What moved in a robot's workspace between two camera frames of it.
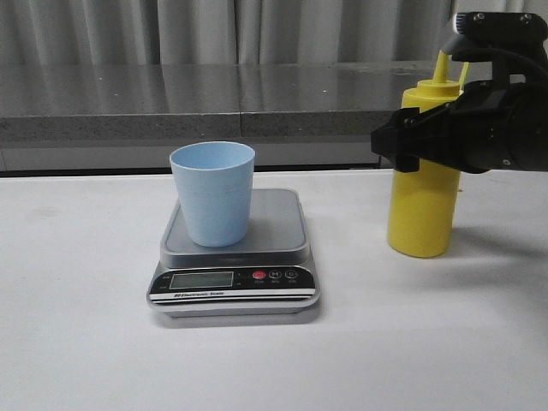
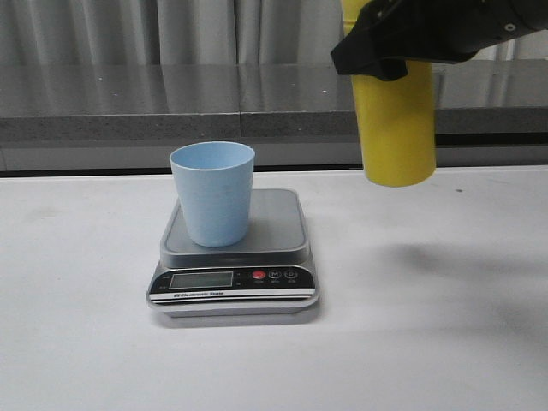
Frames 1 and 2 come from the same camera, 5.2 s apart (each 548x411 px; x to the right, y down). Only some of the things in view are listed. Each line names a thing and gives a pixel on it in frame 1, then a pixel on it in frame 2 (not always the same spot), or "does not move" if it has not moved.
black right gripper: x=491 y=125 -> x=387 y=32
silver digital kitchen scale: x=271 y=274 does not move
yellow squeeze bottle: x=421 y=211 -> x=396 y=119
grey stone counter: x=199 y=116 does not move
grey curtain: x=74 y=32 does not move
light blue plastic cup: x=215 y=181 does not move
